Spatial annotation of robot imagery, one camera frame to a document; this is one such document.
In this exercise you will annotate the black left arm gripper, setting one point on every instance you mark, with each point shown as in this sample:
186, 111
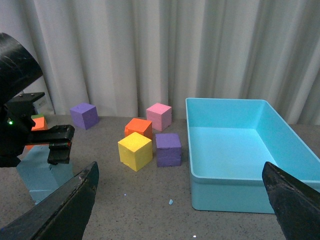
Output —
15, 132

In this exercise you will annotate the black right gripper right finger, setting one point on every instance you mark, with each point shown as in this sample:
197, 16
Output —
295, 204

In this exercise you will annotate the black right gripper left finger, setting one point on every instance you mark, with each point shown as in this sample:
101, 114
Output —
63, 215

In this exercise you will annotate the light blue foam cube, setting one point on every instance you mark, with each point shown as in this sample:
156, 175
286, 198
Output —
36, 157
43, 192

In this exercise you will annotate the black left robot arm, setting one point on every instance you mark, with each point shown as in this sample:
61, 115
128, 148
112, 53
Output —
18, 69

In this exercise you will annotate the orange foam cube left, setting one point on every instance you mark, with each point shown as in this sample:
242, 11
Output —
40, 124

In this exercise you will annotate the orange foam cube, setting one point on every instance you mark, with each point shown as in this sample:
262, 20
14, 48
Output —
141, 126
40, 124

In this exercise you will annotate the green foam cube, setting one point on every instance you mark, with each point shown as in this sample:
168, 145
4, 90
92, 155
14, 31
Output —
36, 116

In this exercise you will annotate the purple foam cube back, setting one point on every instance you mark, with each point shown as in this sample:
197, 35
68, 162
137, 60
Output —
84, 115

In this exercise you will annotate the purple foam cube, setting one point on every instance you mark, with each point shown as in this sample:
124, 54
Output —
84, 115
168, 150

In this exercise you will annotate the yellow foam cube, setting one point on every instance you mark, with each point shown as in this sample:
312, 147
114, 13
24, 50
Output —
135, 151

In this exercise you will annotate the orange foam cube right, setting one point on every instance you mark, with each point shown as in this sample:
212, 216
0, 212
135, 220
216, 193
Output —
141, 126

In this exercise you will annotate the light blue plastic bin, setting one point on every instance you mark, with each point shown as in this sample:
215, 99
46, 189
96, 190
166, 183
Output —
230, 140

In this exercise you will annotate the pink foam cube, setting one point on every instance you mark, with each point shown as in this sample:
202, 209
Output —
160, 115

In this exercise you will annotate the white pleated curtain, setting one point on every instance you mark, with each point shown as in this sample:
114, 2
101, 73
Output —
125, 55

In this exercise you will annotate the purple foam cube right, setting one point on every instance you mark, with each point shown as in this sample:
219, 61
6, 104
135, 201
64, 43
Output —
168, 150

